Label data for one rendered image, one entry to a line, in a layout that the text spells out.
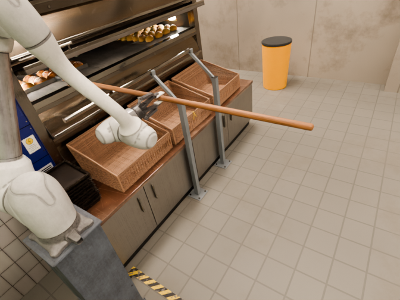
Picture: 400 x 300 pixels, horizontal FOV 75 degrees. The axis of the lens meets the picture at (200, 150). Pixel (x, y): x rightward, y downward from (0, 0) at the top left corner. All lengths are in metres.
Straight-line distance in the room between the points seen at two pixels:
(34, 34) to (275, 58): 3.37
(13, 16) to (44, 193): 0.54
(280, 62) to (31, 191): 3.56
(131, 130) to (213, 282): 1.28
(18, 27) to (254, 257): 1.85
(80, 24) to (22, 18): 1.11
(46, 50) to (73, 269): 0.79
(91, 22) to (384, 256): 2.54
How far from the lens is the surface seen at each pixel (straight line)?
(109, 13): 2.22
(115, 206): 1.80
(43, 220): 1.05
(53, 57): 1.04
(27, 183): 1.03
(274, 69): 4.06
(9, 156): 1.17
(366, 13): 4.31
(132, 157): 2.12
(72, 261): 1.17
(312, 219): 2.33
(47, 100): 1.97
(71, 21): 2.05
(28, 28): 0.99
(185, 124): 1.99
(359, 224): 2.40
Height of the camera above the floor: 1.80
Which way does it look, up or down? 37 degrees down
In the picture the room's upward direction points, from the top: 9 degrees counter-clockwise
